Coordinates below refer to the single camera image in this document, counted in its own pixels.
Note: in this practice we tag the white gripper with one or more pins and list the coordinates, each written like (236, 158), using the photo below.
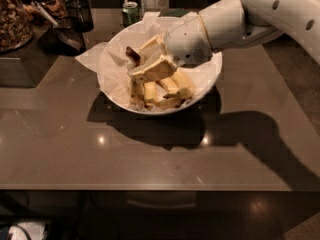
(186, 44)

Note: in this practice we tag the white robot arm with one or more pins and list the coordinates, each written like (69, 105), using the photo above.
(245, 23)

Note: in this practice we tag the white bowl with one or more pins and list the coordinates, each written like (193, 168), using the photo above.
(208, 77)

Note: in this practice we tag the white paper liner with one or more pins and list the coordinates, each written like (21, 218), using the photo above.
(113, 60)

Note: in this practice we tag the green lid on table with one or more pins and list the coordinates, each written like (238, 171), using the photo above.
(174, 12)

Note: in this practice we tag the green soda can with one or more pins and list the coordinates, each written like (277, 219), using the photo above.
(130, 13)

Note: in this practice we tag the black mesh cup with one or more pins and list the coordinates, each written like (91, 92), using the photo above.
(80, 13)

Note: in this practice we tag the black scoop with tongs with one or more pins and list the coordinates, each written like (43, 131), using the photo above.
(69, 41)

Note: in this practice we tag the snack jar at back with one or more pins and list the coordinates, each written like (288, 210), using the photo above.
(56, 8)

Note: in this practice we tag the glass jar of nuts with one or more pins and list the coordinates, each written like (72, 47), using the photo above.
(15, 28)

